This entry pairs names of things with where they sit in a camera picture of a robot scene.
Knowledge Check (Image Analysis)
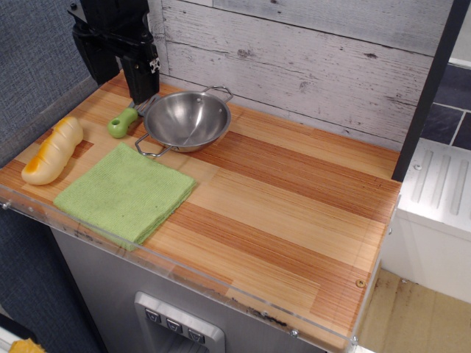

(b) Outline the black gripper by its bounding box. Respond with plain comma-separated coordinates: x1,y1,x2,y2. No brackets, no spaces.
68,1,160,104

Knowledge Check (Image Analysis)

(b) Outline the silver metal bowl with handles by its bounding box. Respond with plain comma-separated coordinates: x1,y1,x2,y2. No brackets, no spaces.
135,85,233,157

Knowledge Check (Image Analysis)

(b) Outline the yellow toy bread loaf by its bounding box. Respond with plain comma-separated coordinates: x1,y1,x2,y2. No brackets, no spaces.
21,116,83,185

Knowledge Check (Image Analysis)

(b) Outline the green folded cloth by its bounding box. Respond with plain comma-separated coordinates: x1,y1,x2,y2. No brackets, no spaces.
54,143,196,251

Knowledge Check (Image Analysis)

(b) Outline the clear acrylic front guard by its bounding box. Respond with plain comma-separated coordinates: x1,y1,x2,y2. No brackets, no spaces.
1,186,359,352

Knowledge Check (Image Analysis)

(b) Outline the grey toy fridge dispenser panel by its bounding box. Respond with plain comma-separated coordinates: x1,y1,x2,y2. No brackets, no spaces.
134,291,226,352

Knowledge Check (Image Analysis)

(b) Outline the yellow object bottom left corner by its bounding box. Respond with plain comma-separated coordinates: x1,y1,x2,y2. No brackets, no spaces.
8,339,46,353

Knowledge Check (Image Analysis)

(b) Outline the white toy sink unit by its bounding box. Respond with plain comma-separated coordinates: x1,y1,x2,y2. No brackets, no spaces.
380,139,470,302

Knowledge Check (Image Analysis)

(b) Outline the green handled grey toy spatula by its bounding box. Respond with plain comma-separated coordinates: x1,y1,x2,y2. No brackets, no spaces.
107,94,160,139

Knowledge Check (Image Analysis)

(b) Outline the black right vertical post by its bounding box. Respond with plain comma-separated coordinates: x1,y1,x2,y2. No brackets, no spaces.
392,0,470,182

